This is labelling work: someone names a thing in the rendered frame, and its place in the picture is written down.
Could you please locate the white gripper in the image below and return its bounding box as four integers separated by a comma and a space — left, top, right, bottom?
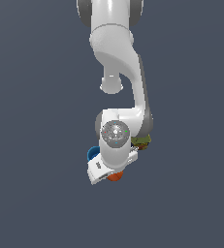
86, 149, 140, 186

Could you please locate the blue round object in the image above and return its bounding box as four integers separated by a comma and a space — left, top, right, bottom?
86, 145, 101, 162

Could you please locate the orange round object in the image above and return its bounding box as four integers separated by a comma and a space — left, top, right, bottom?
106, 170, 125, 182

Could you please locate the olive green brown object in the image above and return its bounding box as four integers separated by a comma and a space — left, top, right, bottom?
130, 135, 152, 152

